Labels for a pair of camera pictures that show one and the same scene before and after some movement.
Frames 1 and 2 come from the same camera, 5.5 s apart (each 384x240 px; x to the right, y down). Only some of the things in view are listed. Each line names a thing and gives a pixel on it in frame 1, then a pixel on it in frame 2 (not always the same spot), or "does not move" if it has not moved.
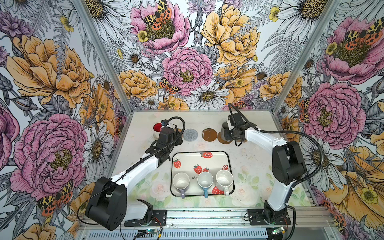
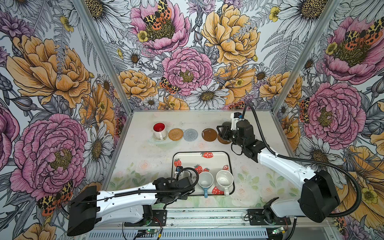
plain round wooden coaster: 221,140 does not move
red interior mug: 157,129 does not move
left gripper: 177,135 -> 182,197
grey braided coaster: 190,135 does not move
